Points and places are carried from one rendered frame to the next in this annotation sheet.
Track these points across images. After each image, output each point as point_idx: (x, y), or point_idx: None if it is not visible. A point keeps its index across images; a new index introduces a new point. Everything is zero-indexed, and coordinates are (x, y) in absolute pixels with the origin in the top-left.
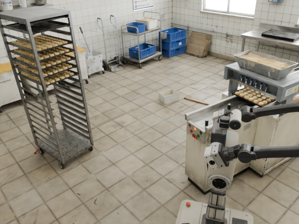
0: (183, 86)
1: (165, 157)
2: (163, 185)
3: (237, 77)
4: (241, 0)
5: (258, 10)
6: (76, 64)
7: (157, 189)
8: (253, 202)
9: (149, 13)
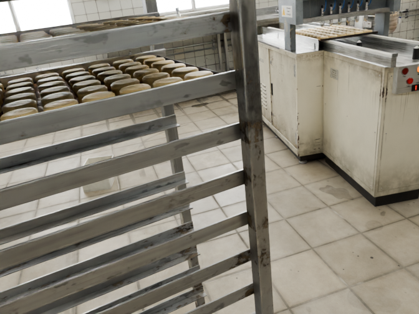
0: (74, 158)
1: (295, 219)
2: (388, 238)
3: (309, 15)
4: (38, 6)
5: (80, 15)
6: (153, 9)
7: (402, 247)
8: None
9: None
